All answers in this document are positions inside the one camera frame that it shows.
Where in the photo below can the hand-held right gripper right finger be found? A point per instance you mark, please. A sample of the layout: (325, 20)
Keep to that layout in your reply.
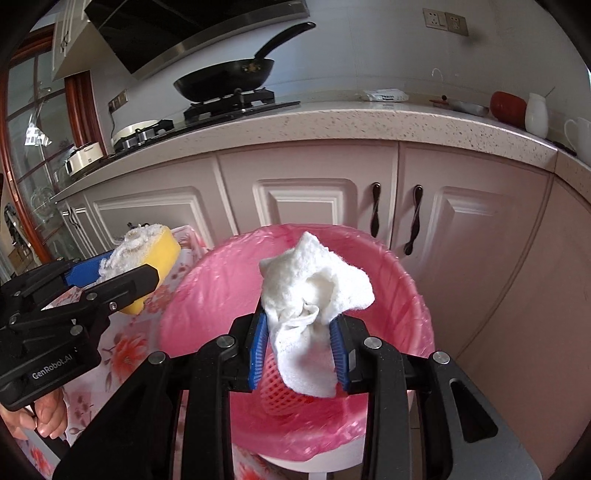
(339, 356)

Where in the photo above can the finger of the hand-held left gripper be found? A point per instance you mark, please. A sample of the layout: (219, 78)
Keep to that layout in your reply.
(134, 284)
(81, 273)

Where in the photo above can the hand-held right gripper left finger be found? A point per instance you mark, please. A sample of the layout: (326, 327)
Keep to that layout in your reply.
(258, 351)

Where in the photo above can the yellow sponge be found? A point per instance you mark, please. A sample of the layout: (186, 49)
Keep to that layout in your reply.
(157, 249)

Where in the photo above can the red foam net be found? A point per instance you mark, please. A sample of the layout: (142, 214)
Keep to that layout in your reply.
(277, 392)

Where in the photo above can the white cloth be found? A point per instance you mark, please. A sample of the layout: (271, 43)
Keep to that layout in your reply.
(318, 286)

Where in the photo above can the pink-lined trash bin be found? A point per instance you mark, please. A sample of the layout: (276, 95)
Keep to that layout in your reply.
(221, 286)

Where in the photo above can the person's left hand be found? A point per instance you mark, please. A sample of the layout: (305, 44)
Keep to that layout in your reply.
(51, 415)

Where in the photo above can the floral tablecloth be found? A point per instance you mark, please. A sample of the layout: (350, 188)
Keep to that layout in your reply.
(129, 350)

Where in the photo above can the white rice cooker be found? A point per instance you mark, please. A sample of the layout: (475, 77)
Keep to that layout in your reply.
(85, 159)

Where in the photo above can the wooden-framed glass door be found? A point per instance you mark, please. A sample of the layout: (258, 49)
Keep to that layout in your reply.
(27, 138)

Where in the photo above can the black gas stove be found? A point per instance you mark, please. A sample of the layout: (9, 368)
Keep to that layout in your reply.
(217, 115)

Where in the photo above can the black wok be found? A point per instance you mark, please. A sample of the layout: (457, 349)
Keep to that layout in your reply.
(221, 78)

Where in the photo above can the black range hood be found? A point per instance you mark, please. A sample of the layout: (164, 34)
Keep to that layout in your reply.
(184, 27)

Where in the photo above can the white plastic packet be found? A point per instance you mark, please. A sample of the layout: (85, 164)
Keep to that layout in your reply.
(385, 95)

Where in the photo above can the metal plate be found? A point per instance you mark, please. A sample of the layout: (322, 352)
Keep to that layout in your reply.
(466, 108)

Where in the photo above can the red jar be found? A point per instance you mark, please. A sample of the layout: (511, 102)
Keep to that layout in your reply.
(507, 106)

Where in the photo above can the white jug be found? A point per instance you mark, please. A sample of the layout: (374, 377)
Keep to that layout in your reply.
(535, 117)

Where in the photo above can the white mug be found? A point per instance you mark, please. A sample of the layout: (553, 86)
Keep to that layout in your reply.
(579, 136)

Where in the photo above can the dark wall socket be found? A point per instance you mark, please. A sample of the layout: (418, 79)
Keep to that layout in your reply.
(118, 101)

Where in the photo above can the white wall cabinet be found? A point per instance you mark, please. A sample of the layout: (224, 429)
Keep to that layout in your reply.
(67, 41)

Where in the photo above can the beige wall socket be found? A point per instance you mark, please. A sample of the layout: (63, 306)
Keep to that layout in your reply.
(445, 21)

